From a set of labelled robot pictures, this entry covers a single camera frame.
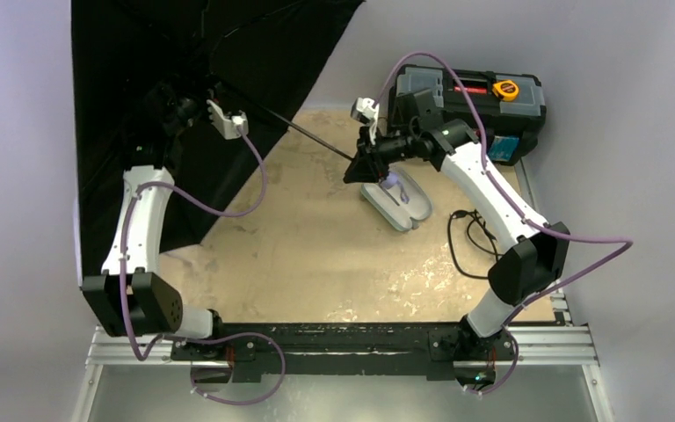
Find mint green umbrella sleeve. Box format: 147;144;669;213
360;167;433;232

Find lavender umbrella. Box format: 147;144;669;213
71;1;367;277

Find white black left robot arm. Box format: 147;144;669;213
81;83;218;338

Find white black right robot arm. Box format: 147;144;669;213
344;89;569;353

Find black toolbox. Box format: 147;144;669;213
387;64;547;166

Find yellow tape measure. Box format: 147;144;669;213
492;79;520;102

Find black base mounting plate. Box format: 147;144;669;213
171;322;516;384

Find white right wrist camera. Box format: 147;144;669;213
350;98;380;145

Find black cable on table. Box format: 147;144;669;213
446;209;504;280

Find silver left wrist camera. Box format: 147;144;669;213
206;99;249;140

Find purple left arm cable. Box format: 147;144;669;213
117;130;287;408

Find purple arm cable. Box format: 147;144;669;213
117;130;287;408
372;51;635;397

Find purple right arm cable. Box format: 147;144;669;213
372;51;635;397

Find aluminium rail frame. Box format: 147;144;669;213
70;156;615;422

